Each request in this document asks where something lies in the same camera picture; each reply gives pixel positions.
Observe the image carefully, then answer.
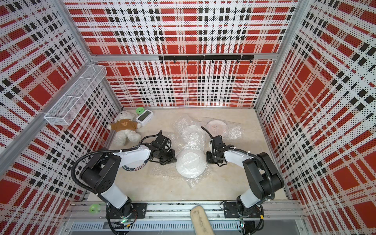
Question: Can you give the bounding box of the green rimmed plate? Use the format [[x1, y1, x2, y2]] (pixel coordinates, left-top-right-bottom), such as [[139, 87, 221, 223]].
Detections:
[[175, 149, 207, 179]]

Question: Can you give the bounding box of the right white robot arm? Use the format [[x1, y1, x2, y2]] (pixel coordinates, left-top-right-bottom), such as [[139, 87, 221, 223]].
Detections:
[[206, 136, 285, 209]]

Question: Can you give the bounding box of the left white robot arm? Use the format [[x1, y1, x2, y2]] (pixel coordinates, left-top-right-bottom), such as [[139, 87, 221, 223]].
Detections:
[[70, 130, 177, 209]]

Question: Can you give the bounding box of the pink plate in wrap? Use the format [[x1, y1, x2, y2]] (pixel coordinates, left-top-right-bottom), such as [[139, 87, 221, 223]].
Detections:
[[205, 119, 228, 137]]

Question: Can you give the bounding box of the white embossed plate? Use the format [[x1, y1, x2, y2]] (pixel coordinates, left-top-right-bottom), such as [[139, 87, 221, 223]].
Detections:
[[182, 125, 206, 149]]

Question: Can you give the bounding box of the white green small device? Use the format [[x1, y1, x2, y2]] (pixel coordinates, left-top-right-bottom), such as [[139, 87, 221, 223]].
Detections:
[[136, 110, 154, 126]]

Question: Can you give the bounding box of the beige teddy bear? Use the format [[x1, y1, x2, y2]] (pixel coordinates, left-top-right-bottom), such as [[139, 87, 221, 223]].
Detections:
[[107, 111, 142, 147]]

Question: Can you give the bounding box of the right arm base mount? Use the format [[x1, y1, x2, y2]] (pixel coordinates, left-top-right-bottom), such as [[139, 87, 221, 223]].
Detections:
[[219, 199, 264, 235]]

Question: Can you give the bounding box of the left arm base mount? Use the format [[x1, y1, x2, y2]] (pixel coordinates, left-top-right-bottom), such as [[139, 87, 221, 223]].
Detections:
[[106, 202, 147, 235]]

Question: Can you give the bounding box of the wooden brush handle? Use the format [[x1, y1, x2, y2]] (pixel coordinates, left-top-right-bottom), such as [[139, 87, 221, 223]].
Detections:
[[190, 206, 214, 235]]

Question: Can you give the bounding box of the black hook rail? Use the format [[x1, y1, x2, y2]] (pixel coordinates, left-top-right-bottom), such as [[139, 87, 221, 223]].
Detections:
[[158, 54, 255, 63]]

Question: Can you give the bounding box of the clear wall shelf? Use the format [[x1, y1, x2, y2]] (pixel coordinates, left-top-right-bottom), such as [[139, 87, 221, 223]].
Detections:
[[44, 64, 107, 126]]

